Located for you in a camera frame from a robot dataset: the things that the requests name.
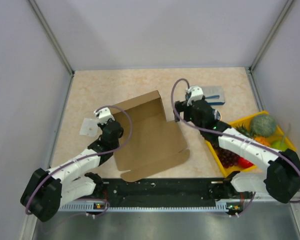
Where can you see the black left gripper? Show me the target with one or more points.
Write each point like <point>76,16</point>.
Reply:
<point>101,125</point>

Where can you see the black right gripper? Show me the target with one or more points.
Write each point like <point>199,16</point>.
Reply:
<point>182,107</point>

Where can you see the brown cardboard box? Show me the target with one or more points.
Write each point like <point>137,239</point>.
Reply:
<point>150,144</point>

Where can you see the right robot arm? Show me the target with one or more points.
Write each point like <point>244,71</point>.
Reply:
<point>281,169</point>

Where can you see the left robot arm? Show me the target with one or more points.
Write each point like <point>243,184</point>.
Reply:
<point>48,190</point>

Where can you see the small silver foil packet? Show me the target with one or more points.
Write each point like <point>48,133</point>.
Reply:
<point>89,127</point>

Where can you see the razor blister pack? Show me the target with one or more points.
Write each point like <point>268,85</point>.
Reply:
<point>214,95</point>

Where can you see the yellow plastic tray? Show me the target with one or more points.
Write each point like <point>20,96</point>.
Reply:
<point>279,135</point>

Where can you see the dark red grape bunch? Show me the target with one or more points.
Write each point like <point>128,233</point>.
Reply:
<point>227,158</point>

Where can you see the small pineapple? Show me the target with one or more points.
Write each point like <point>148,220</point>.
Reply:
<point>244,131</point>

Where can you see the red apple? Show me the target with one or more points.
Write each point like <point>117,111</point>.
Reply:
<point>243,163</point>

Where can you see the green melon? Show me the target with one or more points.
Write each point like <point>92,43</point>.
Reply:
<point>263,125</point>

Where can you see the orange fruit in tray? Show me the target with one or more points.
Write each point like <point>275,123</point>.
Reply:
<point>262,140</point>

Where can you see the light green fruit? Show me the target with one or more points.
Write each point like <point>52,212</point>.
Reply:
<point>279,145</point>

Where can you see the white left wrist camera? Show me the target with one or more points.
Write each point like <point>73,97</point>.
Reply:
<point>103,115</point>

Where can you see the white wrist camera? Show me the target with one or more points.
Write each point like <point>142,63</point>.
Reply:
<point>103,115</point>
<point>192,94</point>

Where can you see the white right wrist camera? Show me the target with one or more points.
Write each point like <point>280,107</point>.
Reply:
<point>192,94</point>

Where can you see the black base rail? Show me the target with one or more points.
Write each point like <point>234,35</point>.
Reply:
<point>166,192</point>

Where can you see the aluminium frame post left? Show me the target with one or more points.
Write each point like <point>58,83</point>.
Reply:
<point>50,36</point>

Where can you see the aluminium frame post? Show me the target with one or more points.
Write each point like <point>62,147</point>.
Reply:
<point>50,36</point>
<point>287,7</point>

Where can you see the aluminium frame post right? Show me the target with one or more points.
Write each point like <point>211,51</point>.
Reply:
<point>287,7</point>

